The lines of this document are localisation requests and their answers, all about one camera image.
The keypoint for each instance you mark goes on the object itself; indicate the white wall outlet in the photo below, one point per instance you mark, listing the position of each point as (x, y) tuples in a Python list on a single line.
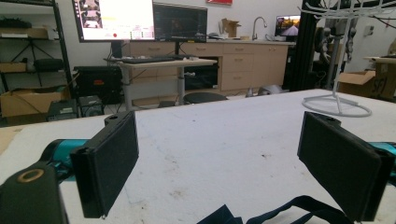
[(369, 30)]

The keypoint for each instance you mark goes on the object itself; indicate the black metal frame column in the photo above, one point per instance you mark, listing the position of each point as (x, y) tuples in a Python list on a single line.
[(306, 46)]

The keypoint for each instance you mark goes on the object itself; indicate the black equipment box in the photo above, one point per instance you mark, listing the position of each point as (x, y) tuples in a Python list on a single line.
[(91, 106), (62, 110)]

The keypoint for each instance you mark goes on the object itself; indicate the small monitor with road picture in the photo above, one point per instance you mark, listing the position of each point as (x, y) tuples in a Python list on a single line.
[(288, 26)]

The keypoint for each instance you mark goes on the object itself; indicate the small open cardboard box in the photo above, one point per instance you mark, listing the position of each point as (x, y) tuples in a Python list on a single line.
[(231, 28)]

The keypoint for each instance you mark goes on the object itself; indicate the black round stool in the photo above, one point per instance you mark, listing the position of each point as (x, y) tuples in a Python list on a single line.
[(204, 97)]

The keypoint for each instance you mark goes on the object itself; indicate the black hard case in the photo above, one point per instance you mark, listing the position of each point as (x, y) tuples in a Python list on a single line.
[(96, 84)]

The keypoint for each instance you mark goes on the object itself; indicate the chrome faucet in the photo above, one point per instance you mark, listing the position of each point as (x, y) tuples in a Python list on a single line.
[(255, 28)]

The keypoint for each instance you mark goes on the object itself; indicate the black metal shelf rack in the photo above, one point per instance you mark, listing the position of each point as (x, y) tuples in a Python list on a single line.
[(59, 37)]

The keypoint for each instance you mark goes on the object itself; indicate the black keyboard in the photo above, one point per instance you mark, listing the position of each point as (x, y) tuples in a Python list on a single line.
[(146, 59)]

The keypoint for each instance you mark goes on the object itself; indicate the monitor with dark screen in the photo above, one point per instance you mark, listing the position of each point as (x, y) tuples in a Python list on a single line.
[(180, 23)]

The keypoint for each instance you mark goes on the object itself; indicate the red wall sign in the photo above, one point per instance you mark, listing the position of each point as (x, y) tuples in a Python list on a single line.
[(219, 1)]

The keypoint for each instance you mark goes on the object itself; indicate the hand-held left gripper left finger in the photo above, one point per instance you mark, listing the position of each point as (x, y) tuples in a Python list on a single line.
[(107, 161)]

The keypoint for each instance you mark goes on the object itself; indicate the large flat cardboard box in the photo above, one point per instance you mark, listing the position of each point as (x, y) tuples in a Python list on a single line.
[(28, 104)]

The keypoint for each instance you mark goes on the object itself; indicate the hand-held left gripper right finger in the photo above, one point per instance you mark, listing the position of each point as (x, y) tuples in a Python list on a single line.
[(339, 165)]

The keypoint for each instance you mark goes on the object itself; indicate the large monitor with bright screen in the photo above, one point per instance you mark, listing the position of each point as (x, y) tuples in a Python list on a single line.
[(124, 21)]

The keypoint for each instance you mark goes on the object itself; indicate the height-adjustable desk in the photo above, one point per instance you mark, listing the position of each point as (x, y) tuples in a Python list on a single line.
[(168, 63)]

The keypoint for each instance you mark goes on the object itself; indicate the light wooden cabinet counter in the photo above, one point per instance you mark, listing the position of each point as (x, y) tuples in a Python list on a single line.
[(246, 65)]

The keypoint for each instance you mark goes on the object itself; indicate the tall printed cardboard box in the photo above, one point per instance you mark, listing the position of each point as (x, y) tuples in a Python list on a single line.
[(386, 79)]

